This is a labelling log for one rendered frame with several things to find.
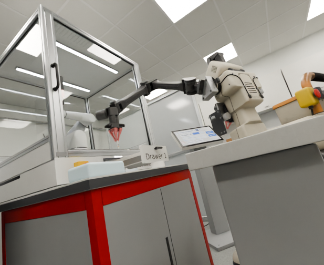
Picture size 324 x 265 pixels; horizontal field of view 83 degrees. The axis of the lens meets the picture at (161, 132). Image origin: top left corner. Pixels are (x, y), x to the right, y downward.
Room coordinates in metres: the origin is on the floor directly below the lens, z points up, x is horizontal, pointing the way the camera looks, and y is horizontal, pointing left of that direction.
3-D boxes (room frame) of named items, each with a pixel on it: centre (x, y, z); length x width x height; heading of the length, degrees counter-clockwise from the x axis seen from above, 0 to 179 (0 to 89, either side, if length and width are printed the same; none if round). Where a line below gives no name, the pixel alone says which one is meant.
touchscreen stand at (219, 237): (2.10, -0.38, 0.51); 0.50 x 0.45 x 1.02; 18
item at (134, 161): (1.31, 0.25, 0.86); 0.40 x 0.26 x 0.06; 60
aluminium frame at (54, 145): (1.64, 0.75, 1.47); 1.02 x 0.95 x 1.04; 150
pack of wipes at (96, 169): (0.58, 0.22, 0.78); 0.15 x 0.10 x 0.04; 155
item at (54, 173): (1.64, 0.75, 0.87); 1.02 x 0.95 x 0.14; 150
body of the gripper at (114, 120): (1.03, 0.26, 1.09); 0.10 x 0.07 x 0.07; 140
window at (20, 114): (1.22, 0.99, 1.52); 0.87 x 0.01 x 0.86; 60
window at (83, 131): (1.42, 0.36, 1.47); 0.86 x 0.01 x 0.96; 150
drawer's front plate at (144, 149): (1.21, 0.07, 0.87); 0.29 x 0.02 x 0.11; 150
